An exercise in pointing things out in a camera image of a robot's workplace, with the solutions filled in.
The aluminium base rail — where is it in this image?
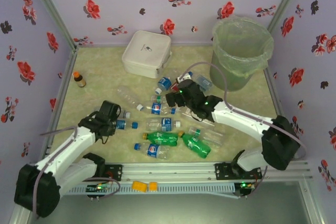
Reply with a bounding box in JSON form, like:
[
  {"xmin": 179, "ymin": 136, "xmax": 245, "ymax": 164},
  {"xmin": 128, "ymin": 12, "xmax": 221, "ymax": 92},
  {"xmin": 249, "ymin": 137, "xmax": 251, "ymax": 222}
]
[{"xmin": 104, "ymin": 162, "xmax": 314, "ymax": 183}]

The white slotted cable duct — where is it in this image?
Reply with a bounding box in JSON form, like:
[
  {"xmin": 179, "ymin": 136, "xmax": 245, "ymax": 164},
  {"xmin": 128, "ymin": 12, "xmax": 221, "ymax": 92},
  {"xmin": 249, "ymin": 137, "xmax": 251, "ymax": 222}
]
[{"xmin": 62, "ymin": 183, "xmax": 236, "ymax": 196}]

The green plastic bin liner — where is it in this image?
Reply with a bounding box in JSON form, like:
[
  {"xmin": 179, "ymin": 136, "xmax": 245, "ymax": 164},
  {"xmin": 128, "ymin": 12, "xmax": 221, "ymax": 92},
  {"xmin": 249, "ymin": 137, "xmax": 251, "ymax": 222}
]
[{"xmin": 212, "ymin": 15, "xmax": 275, "ymax": 78}]

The grey right arm cable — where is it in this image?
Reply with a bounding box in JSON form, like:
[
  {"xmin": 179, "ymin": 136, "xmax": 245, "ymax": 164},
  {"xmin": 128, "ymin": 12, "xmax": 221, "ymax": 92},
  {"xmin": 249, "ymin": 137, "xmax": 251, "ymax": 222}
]
[{"xmin": 183, "ymin": 61, "xmax": 308, "ymax": 198}]

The green bottle yellow cap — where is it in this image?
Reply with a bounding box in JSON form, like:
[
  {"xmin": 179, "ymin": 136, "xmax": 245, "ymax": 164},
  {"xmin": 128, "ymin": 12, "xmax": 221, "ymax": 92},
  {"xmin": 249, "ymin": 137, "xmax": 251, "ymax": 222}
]
[{"xmin": 142, "ymin": 131, "xmax": 180, "ymax": 147}]

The clear bottle grey cap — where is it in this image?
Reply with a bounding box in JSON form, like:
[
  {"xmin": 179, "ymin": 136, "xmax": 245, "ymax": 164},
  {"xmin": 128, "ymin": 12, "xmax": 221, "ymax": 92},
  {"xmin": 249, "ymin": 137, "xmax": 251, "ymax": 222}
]
[{"xmin": 115, "ymin": 110, "xmax": 131, "ymax": 120}]

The aluminium table side rail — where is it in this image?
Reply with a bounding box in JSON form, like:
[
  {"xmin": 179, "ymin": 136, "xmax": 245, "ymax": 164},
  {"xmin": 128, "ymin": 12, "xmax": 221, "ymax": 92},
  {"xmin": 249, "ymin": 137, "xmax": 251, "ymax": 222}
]
[
  {"xmin": 44, "ymin": 48, "xmax": 79, "ymax": 156},
  {"xmin": 264, "ymin": 68, "xmax": 299, "ymax": 161}
]

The aluminium frame post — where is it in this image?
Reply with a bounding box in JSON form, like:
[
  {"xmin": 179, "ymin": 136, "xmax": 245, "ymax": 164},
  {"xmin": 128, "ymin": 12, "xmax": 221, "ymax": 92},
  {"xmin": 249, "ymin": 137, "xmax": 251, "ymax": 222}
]
[
  {"xmin": 23, "ymin": 0, "xmax": 79, "ymax": 51},
  {"xmin": 267, "ymin": 0, "xmax": 308, "ymax": 32}
]

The clear bottle green cap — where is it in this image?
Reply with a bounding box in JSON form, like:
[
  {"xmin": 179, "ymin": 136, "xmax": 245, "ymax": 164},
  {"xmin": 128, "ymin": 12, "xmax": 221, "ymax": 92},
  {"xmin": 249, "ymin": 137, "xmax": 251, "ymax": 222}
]
[{"xmin": 188, "ymin": 125, "xmax": 224, "ymax": 149}]

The small brown bottle orange cap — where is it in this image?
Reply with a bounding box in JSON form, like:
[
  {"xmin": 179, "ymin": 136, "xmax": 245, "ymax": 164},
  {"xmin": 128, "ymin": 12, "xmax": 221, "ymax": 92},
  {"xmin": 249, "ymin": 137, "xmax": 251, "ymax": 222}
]
[{"xmin": 72, "ymin": 71, "xmax": 87, "ymax": 89}]

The large yellow block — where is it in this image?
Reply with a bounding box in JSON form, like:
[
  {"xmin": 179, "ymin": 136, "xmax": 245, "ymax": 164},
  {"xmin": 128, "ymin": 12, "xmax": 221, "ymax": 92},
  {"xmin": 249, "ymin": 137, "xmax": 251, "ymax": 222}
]
[{"xmin": 131, "ymin": 180, "xmax": 148, "ymax": 192}]

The white zip case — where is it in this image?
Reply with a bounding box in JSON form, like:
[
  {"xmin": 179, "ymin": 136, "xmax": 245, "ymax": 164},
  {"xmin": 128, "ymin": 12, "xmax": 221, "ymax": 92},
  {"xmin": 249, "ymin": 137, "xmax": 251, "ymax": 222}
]
[{"xmin": 121, "ymin": 30, "xmax": 173, "ymax": 79}]

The long clear bottle white cap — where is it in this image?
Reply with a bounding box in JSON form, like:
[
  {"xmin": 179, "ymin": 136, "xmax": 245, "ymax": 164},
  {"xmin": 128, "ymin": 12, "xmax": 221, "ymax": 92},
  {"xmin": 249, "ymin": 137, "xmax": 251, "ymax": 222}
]
[{"xmin": 117, "ymin": 86, "xmax": 145, "ymax": 112}]

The clear bottle pale blue label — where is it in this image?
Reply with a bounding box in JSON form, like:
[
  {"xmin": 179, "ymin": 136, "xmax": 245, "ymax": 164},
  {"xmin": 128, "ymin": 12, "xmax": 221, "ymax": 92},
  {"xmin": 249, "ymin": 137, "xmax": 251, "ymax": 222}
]
[{"xmin": 193, "ymin": 73, "xmax": 214, "ymax": 93}]

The Pepsi bottle blue cap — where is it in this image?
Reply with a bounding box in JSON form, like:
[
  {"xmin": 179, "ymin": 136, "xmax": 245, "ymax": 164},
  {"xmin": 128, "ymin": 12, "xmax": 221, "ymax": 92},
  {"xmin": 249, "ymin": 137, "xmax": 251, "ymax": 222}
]
[
  {"xmin": 133, "ymin": 142, "xmax": 171, "ymax": 161},
  {"xmin": 143, "ymin": 102, "xmax": 177, "ymax": 116}
]

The blue label bottle white cap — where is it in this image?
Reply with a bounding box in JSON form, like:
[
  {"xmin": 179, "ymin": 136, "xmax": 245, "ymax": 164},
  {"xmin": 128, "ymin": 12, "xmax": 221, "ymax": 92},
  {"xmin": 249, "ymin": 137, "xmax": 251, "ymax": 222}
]
[{"xmin": 145, "ymin": 117, "xmax": 182, "ymax": 133}]

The green bottle orange cap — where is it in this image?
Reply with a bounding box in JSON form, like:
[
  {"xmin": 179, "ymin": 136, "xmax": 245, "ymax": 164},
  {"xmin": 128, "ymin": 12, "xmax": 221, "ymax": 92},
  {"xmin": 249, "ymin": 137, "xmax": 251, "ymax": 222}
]
[{"xmin": 177, "ymin": 130, "xmax": 212, "ymax": 159}]

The crumpled blue label bottle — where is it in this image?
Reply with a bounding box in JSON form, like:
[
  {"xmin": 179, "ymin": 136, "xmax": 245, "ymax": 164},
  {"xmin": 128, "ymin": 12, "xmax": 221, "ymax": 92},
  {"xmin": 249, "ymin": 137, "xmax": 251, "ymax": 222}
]
[{"xmin": 154, "ymin": 76, "xmax": 173, "ymax": 95}]

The grey plastic bin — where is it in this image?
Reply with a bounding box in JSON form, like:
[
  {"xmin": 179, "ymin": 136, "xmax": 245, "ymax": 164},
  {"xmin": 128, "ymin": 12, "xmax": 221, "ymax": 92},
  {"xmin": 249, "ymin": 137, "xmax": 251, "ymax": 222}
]
[{"xmin": 209, "ymin": 15, "xmax": 275, "ymax": 92}]

